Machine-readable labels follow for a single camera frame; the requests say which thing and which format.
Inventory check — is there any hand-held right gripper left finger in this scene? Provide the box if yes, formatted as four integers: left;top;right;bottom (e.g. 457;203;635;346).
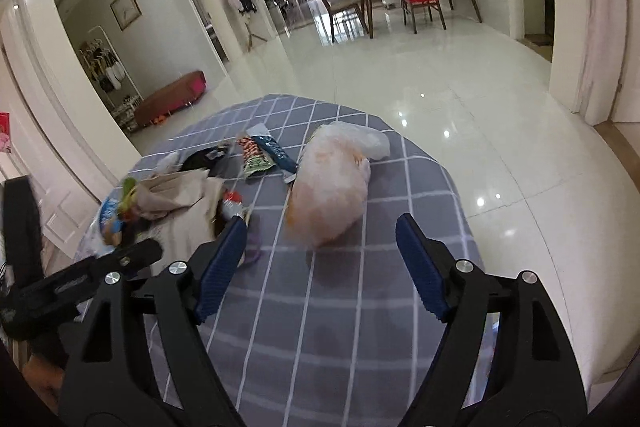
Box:
59;217;249;427

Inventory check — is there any coat stand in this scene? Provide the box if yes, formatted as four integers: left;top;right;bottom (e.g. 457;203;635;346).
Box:
235;0;268;52

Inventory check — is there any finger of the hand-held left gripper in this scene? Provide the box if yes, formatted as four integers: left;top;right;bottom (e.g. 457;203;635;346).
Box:
75;239;164;280

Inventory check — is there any framed wall picture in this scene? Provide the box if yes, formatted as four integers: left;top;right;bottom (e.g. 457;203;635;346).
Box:
110;0;137;32

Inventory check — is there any white clothes rack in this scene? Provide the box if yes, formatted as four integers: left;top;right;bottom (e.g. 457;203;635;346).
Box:
77;26;146;132

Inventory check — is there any white plastic bag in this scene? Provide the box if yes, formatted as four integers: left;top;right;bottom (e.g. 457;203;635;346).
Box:
285;121;392;249

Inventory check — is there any green snack packet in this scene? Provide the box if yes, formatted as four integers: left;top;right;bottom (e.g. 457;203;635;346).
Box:
117;177;143;220

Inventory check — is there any black wrapper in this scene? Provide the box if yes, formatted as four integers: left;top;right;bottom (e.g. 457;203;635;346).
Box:
179;146;232;178

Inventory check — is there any white door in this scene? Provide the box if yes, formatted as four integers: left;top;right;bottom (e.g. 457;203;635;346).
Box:
577;0;628;125

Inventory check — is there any blue snack wrapper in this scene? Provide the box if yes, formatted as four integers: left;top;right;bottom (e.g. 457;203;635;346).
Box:
247;122;300;185

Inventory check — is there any door mat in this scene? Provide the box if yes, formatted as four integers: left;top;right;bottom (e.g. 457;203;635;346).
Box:
522;34;553;52

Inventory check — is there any red green snack wrapper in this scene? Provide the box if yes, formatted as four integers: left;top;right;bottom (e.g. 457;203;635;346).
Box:
236;134;277;182

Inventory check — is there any grey checked tablecloth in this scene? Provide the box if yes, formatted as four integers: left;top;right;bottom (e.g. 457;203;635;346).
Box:
75;94;501;427

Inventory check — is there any red white small packet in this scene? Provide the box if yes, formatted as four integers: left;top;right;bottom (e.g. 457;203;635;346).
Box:
221;189;251;223

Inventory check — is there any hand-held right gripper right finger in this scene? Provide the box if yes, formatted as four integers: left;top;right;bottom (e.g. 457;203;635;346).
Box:
395;213;588;427

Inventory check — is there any bare wooden dining chair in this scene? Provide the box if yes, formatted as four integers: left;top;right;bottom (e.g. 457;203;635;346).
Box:
314;0;370;44

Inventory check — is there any blue white packet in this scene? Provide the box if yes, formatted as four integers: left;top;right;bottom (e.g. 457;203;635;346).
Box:
97;197;126;253

